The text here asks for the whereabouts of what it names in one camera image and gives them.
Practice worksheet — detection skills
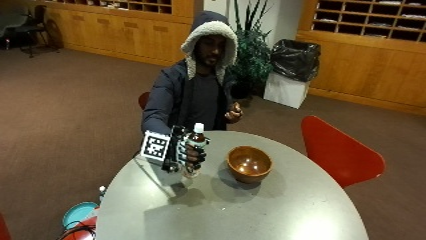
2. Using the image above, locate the green potted plant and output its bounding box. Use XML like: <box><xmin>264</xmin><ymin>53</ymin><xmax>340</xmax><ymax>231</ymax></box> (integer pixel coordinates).
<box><xmin>227</xmin><ymin>0</ymin><xmax>274</xmax><ymax>100</ymax></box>

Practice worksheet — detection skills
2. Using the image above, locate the the person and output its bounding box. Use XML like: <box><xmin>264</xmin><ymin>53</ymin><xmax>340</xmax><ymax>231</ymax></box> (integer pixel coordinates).
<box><xmin>139</xmin><ymin>10</ymin><xmax>244</xmax><ymax>136</ymax></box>

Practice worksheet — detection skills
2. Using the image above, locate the wooden cabinet with pigeonholes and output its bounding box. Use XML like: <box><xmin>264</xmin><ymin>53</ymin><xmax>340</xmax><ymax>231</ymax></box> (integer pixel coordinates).
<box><xmin>41</xmin><ymin>0</ymin><xmax>196</xmax><ymax>67</ymax></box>

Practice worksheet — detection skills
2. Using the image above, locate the red object at edge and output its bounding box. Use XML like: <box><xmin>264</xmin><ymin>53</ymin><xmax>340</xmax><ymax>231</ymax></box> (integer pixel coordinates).
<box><xmin>0</xmin><ymin>213</ymin><xmax>13</xmax><ymax>240</ymax></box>

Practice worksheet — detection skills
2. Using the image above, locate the brown wooden bowl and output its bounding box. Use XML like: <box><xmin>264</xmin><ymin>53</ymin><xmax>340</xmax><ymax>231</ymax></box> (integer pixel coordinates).
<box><xmin>226</xmin><ymin>145</ymin><xmax>274</xmax><ymax>184</ymax></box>

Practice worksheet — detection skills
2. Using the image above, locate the black cable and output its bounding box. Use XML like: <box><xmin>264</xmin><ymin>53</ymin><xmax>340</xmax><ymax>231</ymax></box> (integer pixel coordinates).
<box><xmin>55</xmin><ymin>223</ymin><xmax>97</xmax><ymax>240</ymax></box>

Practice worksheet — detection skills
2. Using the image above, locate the black chair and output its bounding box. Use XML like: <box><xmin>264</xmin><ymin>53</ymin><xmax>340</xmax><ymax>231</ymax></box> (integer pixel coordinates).
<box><xmin>14</xmin><ymin>4</ymin><xmax>61</xmax><ymax>58</ymax></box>

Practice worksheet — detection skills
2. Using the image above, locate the red chair behind person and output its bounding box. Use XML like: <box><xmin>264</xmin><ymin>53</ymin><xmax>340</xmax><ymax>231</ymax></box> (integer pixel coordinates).
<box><xmin>137</xmin><ymin>91</ymin><xmax>151</xmax><ymax>111</ymax></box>

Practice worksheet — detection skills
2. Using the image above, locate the brown drink bottle white cap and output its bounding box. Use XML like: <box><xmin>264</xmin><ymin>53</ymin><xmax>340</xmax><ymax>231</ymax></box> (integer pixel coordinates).
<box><xmin>182</xmin><ymin>122</ymin><xmax>208</xmax><ymax>179</ymax></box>

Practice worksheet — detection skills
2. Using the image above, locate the teal round lid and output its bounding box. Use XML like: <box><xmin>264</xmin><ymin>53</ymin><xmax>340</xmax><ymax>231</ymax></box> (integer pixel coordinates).
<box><xmin>61</xmin><ymin>201</ymin><xmax>99</xmax><ymax>230</ymax></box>

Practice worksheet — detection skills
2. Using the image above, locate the white marker cube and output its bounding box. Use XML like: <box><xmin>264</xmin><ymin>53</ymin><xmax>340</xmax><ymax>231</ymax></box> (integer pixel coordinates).
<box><xmin>139</xmin><ymin>130</ymin><xmax>172</xmax><ymax>163</ymax></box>

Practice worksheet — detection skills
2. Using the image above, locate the white bin with black bag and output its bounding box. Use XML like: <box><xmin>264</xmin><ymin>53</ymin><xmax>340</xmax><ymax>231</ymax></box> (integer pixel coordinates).
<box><xmin>262</xmin><ymin>38</ymin><xmax>322</xmax><ymax>110</ymax></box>

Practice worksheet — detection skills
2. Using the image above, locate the red bag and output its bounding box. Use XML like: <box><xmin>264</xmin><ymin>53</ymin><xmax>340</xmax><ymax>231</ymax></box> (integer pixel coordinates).
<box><xmin>58</xmin><ymin>215</ymin><xmax>98</xmax><ymax>240</ymax></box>

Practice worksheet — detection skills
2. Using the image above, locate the wooden pigeonhole wall unit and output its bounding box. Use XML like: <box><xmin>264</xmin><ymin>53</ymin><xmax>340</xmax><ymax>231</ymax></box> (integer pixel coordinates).
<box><xmin>295</xmin><ymin>0</ymin><xmax>426</xmax><ymax>117</ymax></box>

